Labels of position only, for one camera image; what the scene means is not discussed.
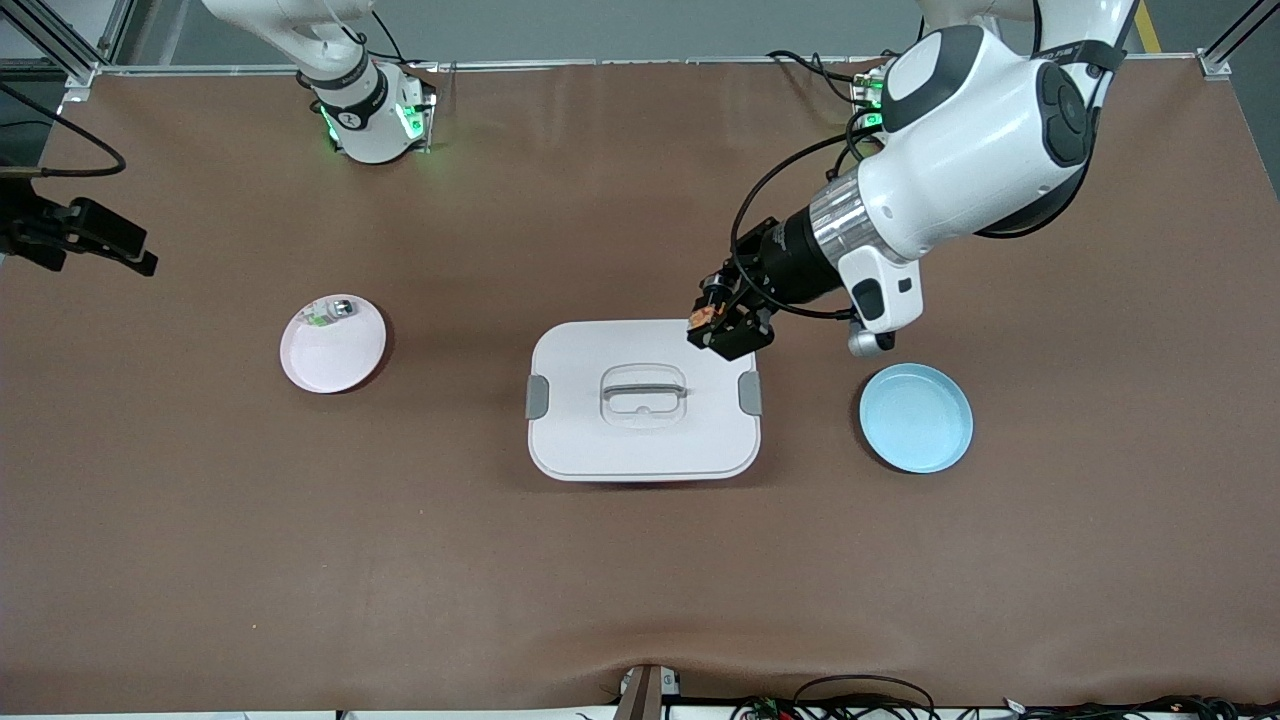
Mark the pale pink round plate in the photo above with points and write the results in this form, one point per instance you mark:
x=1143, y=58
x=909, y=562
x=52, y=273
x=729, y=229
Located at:
x=330, y=360

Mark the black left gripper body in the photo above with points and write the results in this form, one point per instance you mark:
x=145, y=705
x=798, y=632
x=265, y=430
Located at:
x=792, y=262

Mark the orange and black push-button switch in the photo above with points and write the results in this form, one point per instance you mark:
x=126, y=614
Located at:
x=705, y=315

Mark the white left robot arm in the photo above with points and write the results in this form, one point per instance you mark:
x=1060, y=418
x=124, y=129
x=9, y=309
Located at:
x=960, y=150

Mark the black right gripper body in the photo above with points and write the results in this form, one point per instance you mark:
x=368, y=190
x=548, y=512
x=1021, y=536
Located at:
x=30, y=232

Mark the brown table mat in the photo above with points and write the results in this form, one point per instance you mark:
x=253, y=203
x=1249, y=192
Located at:
x=300, y=550

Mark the aluminium frame post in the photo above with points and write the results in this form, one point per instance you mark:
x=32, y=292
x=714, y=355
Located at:
x=1225, y=55
x=60, y=50

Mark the white lidded storage box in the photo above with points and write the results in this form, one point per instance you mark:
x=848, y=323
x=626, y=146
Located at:
x=640, y=450

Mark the light blue round plate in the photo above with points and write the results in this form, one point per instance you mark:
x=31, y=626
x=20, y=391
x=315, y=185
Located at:
x=915, y=420

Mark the green and white push-button switch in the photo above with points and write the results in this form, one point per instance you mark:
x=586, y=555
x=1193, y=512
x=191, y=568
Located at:
x=330, y=312

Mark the silver table edge rail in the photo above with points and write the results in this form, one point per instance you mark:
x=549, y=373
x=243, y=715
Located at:
x=600, y=64

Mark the grey box lid latch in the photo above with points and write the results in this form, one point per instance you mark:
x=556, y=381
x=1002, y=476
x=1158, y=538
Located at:
x=750, y=394
x=537, y=398

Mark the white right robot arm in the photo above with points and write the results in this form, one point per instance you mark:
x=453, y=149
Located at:
x=370, y=120

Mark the metal bracket at table edge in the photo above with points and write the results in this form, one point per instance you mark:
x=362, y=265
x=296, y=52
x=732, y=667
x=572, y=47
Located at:
x=645, y=695

